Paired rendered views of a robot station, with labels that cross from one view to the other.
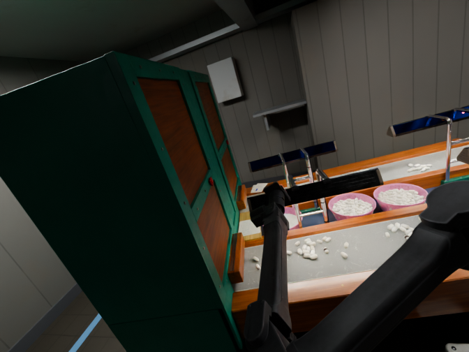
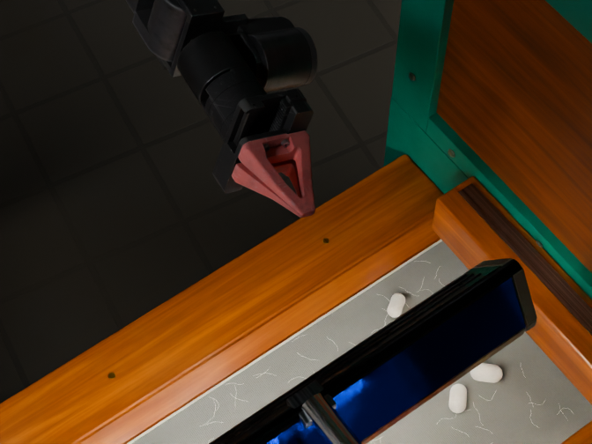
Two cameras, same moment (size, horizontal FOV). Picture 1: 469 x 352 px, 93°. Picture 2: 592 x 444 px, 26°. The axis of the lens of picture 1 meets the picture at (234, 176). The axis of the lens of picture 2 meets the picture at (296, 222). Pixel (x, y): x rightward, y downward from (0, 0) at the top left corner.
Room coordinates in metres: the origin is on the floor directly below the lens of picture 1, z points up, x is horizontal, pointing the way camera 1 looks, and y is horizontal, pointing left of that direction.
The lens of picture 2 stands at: (1.26, -0.59, 2.15)
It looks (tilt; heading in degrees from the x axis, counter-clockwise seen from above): 59 degrees down; 134
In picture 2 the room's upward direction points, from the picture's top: straight up
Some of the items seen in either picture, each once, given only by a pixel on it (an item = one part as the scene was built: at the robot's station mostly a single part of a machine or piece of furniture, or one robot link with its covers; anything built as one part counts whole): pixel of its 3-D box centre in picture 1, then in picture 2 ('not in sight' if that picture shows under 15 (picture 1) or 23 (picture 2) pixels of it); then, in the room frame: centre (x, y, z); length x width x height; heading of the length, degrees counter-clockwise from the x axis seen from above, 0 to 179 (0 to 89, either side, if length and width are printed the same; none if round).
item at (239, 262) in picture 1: (236, 255); (533, 288); (0.97, 0.11, 0.83); 0.30 x 0.06 x 0.07; 170
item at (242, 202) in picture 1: (241, 196); not in sight; (1.64, -0.01, 0.83); 0.30 x 0.06 x 0.07; 170
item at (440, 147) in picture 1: (345, 177); not in sight; (1.69, -0.91, 0.67); 1.81 x 0.12 x 0.19; 80
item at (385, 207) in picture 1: (399, 200); not in sight; (1.13, -0.92, 0.72); 0.27 x 0.27 x 0.10
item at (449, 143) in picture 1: (451, 147); not in sight; (1.25, -1.37, 0.90); 0.20 x 0.19 x 0.45; 80
